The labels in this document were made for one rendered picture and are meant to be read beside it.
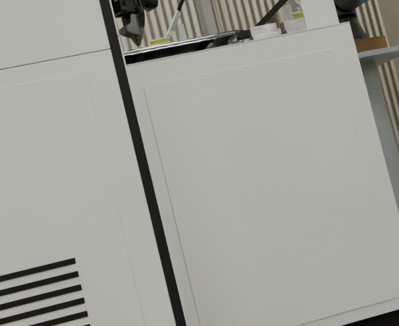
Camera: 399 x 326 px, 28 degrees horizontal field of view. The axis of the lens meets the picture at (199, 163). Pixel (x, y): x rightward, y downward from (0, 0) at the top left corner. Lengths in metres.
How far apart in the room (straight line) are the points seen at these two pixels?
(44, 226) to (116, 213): 0.15
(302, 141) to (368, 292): 0.41
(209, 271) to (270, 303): 0.17
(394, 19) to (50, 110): 3.99
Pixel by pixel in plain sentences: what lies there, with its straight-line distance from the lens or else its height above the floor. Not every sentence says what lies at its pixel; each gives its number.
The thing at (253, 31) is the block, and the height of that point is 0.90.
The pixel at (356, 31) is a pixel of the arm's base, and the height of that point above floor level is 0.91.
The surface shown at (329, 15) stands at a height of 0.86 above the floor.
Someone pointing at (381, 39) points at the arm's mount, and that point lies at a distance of 2.86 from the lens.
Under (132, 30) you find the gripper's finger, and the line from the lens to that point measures 2.42.
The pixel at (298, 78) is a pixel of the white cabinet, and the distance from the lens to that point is 2.07.
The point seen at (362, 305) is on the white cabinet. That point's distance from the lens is 2.08.
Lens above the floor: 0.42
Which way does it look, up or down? 4 degrees up
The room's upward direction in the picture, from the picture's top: 14 degrees counter-clockwise
